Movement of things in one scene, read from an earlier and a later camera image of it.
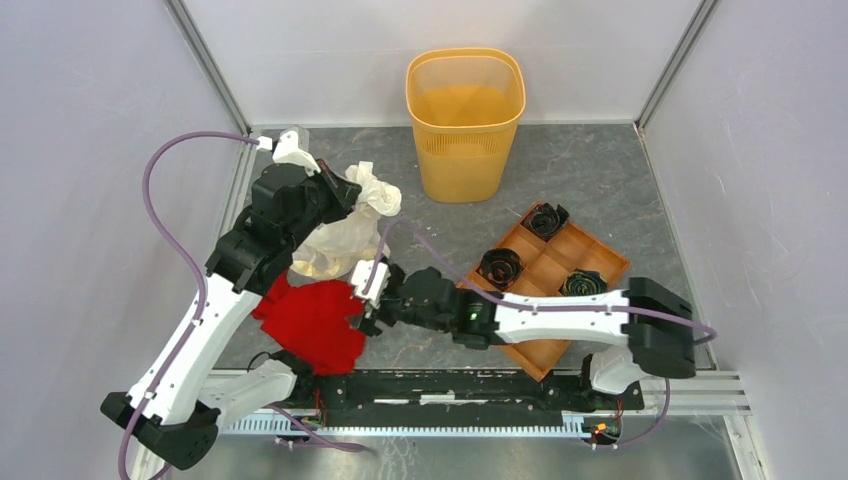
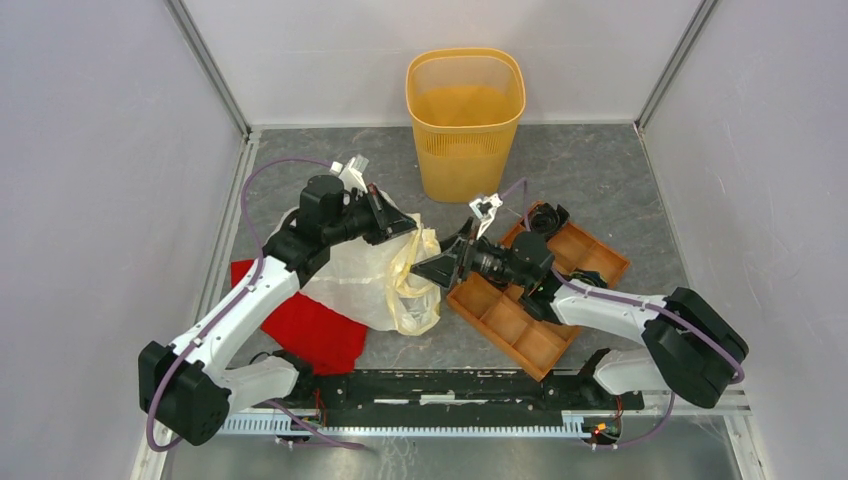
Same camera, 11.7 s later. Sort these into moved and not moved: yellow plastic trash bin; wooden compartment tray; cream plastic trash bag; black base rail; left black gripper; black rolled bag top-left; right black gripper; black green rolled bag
Moved: cream plastic trash bag; left black gripper; right black gripper
Not moved: black green rolled bag; wooden compartment tray; yellow plastic trash bin; black base rail; black rolled bag top-left
